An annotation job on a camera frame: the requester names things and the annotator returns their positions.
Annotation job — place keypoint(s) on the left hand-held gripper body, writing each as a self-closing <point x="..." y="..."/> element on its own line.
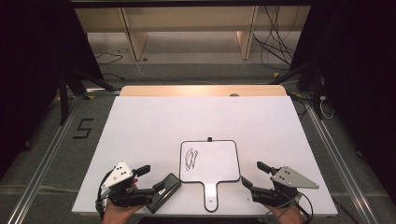
<point x="118" y="175"/>

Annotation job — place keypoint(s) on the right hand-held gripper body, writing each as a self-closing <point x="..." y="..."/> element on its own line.
<point x="292" y="180"/>

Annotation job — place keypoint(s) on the black whiteboard eraser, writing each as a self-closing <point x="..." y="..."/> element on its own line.
<point x="166" y="186"/>

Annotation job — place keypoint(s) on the person's left hand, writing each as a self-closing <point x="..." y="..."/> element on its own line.
<point x="116" y="215"/>

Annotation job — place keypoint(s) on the person's right hand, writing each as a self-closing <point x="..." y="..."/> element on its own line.
<point x="288" y="216"/>

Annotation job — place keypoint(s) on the white table cover sheet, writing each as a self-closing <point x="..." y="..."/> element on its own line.
<point x="186" y="118"/>

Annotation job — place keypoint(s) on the light wooden table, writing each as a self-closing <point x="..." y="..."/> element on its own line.
<point x="186" y="90"/>

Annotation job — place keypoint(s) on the black metal stand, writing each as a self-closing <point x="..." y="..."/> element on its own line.
<point x="63" y="93"/>
<point x="316" y="90"/>

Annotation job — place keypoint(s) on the black curtain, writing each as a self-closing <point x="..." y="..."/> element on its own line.
<point x="31" y="62"/>
<point x="358" y="77"/>

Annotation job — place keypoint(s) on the aluminium floor rail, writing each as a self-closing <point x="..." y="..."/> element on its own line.
<point x="43" y="161"/>
<point x="339" y="161"/>

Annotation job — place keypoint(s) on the wooden desk frame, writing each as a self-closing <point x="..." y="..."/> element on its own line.
<point x="193" y="18"/>

